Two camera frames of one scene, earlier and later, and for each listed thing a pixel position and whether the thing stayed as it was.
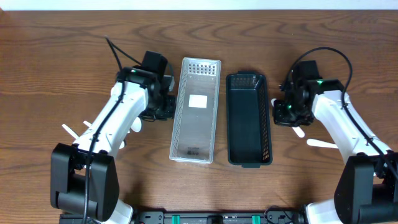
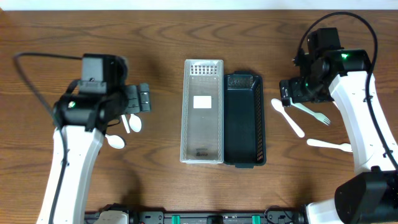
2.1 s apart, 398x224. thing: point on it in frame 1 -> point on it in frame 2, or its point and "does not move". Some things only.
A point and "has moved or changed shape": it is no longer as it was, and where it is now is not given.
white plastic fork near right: [318, 142] does not move
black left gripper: [168, 112] -> [132, 106]
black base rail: [268, 216] does not move
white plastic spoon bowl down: [137, 125] does not move
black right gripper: [279, 119] -> [297, 95]
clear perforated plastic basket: [196, 116] has moved or changed shape
